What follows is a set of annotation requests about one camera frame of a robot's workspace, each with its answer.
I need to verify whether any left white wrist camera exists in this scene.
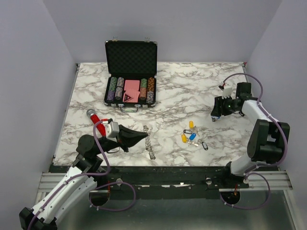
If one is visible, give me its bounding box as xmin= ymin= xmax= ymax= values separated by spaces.
xmin=104 ymin=121 xmax=119 ymax=138

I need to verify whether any pink playing card deck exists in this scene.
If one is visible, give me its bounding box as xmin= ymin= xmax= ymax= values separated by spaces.
xmin=124 ymin=80 xmax=140 ymax=91

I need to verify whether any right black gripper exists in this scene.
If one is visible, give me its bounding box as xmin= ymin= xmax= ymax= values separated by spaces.
xmin=210 ymin=94 xmax=239 ymax=117

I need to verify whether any black poker chip case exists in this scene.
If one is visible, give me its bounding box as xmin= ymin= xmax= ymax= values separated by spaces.
xmin=104 ymin=40 xmax=157 ymax=112

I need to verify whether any purple cable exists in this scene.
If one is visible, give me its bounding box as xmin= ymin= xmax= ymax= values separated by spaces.
xmin=219 ymin=73 xmax=288 ymax=209
xmin=26 ymin=119 xmax=136 ymax=230

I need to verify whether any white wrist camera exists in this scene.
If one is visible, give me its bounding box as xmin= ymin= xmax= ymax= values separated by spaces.
xmin=222 ymin=87 xmax=233 ymax=99
xmin=104 ymin=121 xmax=119 ymax=138

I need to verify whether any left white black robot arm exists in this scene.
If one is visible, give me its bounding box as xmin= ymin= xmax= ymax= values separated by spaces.
xmin=19 ymin=121 xmax=148 ymax=230

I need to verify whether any red toy microphone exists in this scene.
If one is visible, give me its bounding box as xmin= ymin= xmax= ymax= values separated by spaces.
xmin=86 ymin=109 xmax=108 ymax=137

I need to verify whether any upper yellow key tag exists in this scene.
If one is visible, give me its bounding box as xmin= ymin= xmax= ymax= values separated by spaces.
xmin=189 ymin=121 xmax=194 ymax=129

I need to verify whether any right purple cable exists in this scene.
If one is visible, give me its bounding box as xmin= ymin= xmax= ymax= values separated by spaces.
xmin=219 ymin=73 xmax=288 ymax=209

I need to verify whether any black key tag with key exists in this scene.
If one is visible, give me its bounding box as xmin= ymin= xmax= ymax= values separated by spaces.
xmin=197 ymin=139 xmax=208 ymax=150

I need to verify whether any lower yellow key tag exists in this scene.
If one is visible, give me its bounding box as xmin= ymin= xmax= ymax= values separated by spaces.
xmin=181 ymin=134 xmax=188 ymax=143

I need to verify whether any aluminium frame rail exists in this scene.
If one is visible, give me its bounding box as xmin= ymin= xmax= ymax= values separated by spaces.
xmin=38 ymin=171 xmax=293 ymax=193

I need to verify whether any black mounting base rail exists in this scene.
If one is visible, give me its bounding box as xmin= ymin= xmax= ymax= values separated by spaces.
xmin=81 ymin=166 xmax=278 ymax=204

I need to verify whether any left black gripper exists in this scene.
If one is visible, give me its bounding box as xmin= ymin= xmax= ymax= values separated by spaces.
xmin=94 ymin=124 xmax=148 ymax=155

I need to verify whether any yellow key tag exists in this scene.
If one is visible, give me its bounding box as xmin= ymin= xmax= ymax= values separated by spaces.
xmin=189 ymin=121 xmax=194 ymax=129
xmin=181 ymin=134 xmax=188 ymax=143

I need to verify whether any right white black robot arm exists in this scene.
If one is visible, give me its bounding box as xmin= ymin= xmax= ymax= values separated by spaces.
xmin=211 ymin=82 xmax=290 ymax=188

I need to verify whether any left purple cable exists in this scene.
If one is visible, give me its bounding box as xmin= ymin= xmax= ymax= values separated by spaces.
xmin=26 ymin=119 xmax=136 ymax=230

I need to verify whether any blue key tag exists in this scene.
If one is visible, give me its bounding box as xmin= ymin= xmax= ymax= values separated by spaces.
xmin=189 ymin=133 xmax=196 ymax=140
xmin=211 ymin=116 xmax=220 ymax=122

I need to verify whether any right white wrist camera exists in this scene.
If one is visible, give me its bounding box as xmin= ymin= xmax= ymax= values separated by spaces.
xmin=222 ymin=87 xmax=233 ymax=99

